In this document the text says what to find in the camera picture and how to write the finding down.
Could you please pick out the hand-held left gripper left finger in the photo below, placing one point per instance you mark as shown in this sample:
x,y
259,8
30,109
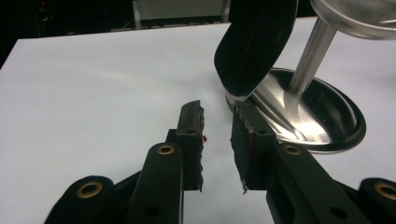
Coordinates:
x,y
190,146

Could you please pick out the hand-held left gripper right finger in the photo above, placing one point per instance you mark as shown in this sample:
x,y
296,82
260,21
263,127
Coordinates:
x,y
252,149

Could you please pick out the round steel plate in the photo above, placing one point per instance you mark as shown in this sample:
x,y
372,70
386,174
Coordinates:
x,y
311,118

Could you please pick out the wooden rice paddle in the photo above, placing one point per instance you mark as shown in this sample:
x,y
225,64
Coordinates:
x,y
252,49

